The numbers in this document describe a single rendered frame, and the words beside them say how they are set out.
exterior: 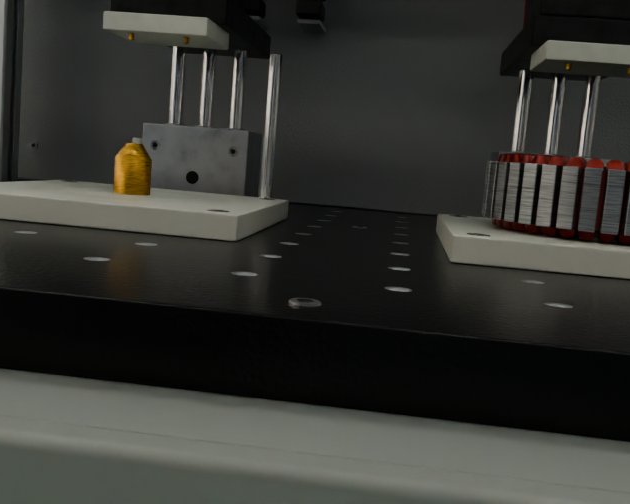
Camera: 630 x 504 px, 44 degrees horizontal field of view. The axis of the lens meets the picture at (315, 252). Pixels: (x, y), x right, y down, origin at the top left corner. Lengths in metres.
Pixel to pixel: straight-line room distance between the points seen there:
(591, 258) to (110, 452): 0.23
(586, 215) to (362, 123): 0.33
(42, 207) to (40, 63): 0.37
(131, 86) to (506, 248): 0.44
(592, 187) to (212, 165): 0.27
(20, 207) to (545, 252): 0.23
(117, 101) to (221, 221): 0.37
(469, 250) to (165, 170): 0.28
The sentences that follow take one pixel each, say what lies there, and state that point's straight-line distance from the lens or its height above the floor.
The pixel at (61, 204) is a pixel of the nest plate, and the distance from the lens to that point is 0.37.
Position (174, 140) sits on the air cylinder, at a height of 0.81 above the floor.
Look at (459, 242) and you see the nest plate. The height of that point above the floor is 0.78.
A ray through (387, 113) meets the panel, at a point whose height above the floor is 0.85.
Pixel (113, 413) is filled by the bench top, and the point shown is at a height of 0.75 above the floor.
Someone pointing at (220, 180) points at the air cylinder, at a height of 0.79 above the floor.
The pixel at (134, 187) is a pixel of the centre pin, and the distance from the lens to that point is 0.42.
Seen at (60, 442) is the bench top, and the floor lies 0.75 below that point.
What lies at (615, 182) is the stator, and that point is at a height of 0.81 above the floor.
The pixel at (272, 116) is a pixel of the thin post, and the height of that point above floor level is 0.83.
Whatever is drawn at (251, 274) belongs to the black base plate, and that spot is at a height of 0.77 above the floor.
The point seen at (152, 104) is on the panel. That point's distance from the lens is 0.69.
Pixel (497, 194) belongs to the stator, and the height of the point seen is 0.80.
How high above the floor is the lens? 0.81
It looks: 7 degrees down
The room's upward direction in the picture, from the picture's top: 5 degrees clockwise
